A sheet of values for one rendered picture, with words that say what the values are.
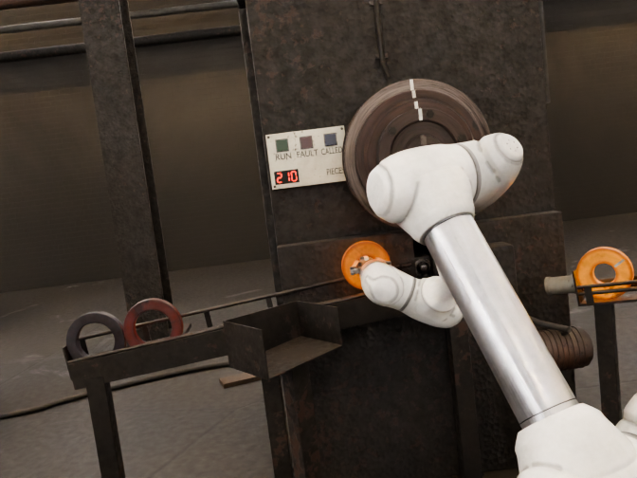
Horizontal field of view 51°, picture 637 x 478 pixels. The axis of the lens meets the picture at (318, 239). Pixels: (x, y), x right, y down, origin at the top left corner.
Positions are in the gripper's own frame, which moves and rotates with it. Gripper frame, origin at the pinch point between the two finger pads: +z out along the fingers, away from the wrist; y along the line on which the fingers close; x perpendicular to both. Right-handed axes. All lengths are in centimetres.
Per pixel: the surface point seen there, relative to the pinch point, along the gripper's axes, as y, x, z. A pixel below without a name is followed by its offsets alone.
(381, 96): 11, 51, 0
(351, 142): -0.4, 37.7, -1.0
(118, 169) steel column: -132, 31, 253
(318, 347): -19.1, -18.5, -24.3
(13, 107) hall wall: -326, 106, 615
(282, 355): -29.4, -19.2, -24.6
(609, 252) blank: 69, -3, -23
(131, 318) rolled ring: -76, -8, -1
